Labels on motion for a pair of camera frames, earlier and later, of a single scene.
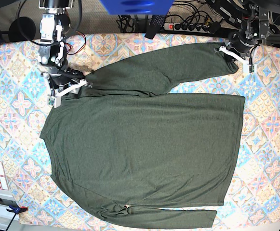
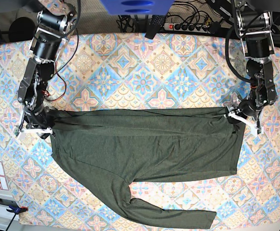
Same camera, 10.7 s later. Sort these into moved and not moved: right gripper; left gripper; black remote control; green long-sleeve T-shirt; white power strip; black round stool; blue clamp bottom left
Moved: green long-sleeve T-shirt; right gripper; left gripper
Not moved: black round stool; black remote control; white power strip; blue clamp bottom left
